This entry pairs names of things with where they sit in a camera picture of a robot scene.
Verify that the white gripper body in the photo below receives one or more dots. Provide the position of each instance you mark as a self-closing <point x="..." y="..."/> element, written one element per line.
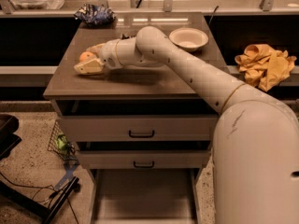
<point x="107" y="54"/>

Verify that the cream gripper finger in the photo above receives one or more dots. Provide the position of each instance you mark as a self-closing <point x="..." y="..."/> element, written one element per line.
<point x="95" y="50"/>
<point x="89" y="67"/>

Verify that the orange fruit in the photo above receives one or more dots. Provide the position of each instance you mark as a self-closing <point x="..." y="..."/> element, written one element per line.
<point x="85" y="56"/>

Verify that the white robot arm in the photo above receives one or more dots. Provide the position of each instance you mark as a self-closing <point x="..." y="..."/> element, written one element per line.
<point x="256" y="139"/>

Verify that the top grey drawer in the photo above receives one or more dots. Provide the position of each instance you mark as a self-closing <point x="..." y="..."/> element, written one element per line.
<point x="137" y="128"/>

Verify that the grey drawer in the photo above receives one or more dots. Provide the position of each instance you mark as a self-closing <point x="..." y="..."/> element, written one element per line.
<point x="148" y="159"/>
<point x="137" y="128"/>

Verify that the grey drawer cabinet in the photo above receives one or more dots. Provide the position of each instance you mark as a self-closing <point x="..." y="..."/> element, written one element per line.
<point x="130" y="91"/>

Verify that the middle grey drawer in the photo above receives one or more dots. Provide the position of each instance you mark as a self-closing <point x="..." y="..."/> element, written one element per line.
<point x="148" y="159"/>

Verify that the bottom open drawer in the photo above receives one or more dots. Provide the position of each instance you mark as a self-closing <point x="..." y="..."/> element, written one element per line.
<point x="143" y="196"/>

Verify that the black snack bar wrapper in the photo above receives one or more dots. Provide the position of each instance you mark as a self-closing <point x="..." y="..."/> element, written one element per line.
<point x="123" y="36"/>

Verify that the blue chip bag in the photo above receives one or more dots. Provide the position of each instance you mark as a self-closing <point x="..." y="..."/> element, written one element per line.
<point x="94" y="15"/>

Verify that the white bowl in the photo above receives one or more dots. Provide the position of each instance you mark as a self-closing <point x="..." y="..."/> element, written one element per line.
<point x="189" y="39"/>

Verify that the yellow crumpled cloth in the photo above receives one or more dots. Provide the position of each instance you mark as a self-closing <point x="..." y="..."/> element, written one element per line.
<point x="264" y="67"/>

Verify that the black base leg left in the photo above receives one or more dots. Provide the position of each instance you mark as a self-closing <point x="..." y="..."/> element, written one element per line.
<point x="46" y="210"/>

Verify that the wire basket with green item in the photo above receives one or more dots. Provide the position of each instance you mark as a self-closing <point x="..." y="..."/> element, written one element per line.
<point x="59" y="145"/>

